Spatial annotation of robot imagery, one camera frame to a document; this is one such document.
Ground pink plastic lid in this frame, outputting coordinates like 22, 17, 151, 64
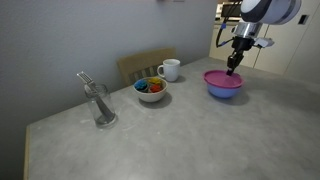
202, 69, 245, 90

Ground white kitchen cabinets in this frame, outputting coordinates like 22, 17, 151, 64
209, 13, 320, 85

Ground yellow toy piece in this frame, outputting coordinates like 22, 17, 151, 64
148, 77, 164, 86

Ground wooden chair with solid backrest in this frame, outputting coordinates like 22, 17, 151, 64
116, 47, 178, 88

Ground white ceramic mug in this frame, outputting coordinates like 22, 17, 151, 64
156, 58, 182, 83

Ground beige ceramic bowl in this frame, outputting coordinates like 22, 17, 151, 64
132, 76, 169, 104

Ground metal fork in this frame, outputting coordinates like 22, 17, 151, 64
76, 70, 115, 122

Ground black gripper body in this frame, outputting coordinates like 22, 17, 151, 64
231, 35, 256, 54

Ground blue toy piece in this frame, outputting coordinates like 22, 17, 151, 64
134, 79, 150, 92

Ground orange toy piece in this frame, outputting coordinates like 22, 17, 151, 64
148, 84, 164, 94

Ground black microwave oven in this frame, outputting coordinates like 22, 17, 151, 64
215, 0, 244, 20

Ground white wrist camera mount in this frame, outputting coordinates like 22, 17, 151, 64
254, 37, 275, 49

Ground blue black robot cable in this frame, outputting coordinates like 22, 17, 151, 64
215, 0, 243, 48

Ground blue plastic bowl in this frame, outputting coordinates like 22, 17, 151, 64
205, 81, 244, 100

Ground small black wall plate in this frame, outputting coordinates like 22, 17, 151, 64
298, 14, 310, 25

